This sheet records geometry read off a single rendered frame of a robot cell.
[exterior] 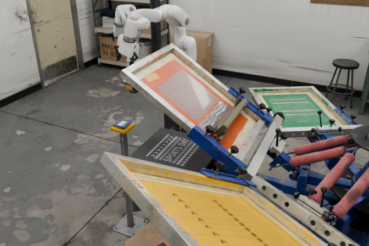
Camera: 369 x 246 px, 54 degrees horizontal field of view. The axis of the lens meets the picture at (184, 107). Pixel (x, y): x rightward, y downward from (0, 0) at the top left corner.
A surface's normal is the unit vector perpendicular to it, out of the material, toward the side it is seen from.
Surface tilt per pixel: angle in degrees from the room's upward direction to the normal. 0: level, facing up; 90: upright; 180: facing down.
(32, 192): 0
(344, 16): 90
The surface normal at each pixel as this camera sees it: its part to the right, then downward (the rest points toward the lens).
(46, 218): 0.00, -0.90
